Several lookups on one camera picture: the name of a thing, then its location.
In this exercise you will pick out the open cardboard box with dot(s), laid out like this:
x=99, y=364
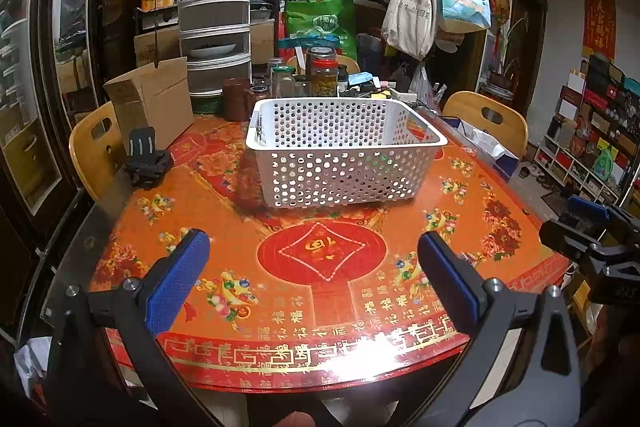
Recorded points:
x=150, y=102

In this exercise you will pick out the closed cardboard box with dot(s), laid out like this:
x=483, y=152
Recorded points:
x=155, y=47

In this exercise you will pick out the red wall poster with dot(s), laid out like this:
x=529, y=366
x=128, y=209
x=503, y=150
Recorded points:
x=599, y=22

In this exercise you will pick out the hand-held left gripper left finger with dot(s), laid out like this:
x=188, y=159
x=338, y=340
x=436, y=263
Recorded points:
x=180, y=277

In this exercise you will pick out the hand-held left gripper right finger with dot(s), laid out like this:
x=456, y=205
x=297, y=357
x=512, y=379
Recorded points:
x=447, y=277

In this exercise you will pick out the beige canvas tote bag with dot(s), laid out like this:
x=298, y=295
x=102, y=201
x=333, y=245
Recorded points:
x=407, y=14

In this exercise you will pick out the wooden chair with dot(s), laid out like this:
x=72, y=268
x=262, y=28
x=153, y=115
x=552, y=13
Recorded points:
x=95, y=147
x=487, y=117

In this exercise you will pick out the clear plastic bag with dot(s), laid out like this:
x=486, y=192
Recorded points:
x=420, y=87

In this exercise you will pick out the glass jar with red lid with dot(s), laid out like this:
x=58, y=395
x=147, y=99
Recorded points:
x=322, y=74

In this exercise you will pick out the green shopping bag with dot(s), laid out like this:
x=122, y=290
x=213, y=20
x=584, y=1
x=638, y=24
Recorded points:
x=322, y=27

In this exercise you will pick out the shelf of boxes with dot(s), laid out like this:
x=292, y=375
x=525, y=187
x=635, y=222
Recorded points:
x=595, y=127

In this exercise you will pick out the white perforated plastic basket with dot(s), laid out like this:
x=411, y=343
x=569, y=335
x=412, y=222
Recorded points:
x=340, y=157

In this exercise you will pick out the glass jar with green lid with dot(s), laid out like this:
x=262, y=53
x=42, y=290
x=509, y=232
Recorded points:
x=283, y=82

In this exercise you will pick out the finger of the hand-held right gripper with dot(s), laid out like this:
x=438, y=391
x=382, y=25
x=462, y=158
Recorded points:
x=590, y=207
x=565, y=234

